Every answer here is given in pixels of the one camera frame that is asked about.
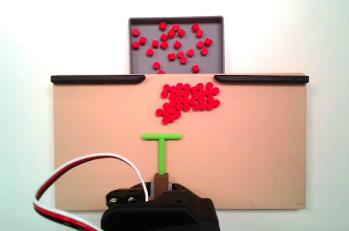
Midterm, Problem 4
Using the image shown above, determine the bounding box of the beige flat board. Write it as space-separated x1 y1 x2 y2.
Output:
51 72 309 211

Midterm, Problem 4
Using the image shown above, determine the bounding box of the red white black servo cable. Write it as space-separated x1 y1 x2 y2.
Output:
32 153 150 231

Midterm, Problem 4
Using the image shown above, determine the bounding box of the black rail strip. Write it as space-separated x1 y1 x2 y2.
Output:
50 75 146 84
213 74 310 84

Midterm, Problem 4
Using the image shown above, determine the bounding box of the grey rectangular tray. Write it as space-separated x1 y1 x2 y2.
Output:
128 15 225 75

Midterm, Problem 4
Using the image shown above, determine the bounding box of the green T pusher brown handle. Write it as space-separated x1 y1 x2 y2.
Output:
141 132 183 199

